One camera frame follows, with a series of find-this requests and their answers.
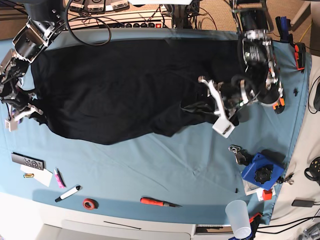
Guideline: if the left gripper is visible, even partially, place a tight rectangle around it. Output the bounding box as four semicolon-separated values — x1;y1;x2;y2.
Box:
219;79;253;113

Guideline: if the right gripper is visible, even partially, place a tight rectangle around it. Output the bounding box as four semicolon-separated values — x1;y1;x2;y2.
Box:
4;91;33;115

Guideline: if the black t-shirt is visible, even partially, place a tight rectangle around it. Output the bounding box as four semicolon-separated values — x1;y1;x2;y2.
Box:
31;39;242;145

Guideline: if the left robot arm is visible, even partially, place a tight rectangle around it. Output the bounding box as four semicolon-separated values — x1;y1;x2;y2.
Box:
226;0;285;114

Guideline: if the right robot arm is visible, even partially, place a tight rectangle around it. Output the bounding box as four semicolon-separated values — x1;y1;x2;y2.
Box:
0;0;66;116

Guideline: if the orange black utility knife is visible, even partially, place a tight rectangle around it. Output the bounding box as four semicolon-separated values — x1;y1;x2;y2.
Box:
272;97;285;115

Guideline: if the silver metal carabiner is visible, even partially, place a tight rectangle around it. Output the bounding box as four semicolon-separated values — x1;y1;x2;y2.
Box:
228;144;242;154

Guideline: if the black remote control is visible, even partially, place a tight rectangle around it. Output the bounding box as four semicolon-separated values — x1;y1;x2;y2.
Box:
11;152;45;171

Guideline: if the orange black clamp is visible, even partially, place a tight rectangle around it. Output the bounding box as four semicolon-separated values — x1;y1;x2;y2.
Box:
294;42;306;71

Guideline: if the gold battery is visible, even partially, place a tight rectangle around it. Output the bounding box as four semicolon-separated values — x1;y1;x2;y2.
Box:
23;173;34;178

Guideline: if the white paper note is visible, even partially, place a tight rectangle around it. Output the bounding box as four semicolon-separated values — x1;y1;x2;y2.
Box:
20;165;53;187

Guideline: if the blue black clamp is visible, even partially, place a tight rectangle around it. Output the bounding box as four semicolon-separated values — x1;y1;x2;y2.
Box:
275;16;294;46

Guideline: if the blue plastic box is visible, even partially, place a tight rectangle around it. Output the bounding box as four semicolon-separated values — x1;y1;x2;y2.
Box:
241;152;285;190

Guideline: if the black knob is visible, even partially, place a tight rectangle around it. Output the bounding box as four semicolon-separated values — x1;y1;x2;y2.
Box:
254;166;272;185

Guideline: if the pink glue tube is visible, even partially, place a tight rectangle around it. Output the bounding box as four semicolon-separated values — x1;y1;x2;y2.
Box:
54;168;66;189

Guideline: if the blue table cloth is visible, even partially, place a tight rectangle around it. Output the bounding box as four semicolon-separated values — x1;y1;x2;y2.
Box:
0;42;312;224

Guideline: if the black white marker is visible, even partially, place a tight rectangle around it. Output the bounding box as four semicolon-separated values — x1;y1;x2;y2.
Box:
55;185;82;203

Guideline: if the small red cube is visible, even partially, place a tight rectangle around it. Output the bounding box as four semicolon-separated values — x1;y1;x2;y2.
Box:
262;189;273;201

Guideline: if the translucent plastic cup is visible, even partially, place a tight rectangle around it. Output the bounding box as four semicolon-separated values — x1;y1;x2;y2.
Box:
225;200;252;239

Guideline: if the red tape roll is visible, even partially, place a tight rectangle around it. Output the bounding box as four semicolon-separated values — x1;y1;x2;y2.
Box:
82;198;99;211

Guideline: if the white power strip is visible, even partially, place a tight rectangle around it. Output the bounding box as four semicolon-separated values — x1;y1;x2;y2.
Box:
68;9;173;29

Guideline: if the black zip tie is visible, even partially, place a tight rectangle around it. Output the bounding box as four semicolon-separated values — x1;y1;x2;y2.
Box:
103;221;142;230

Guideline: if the red handle screwdriver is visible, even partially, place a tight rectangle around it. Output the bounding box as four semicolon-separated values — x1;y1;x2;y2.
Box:
140;197;181;208

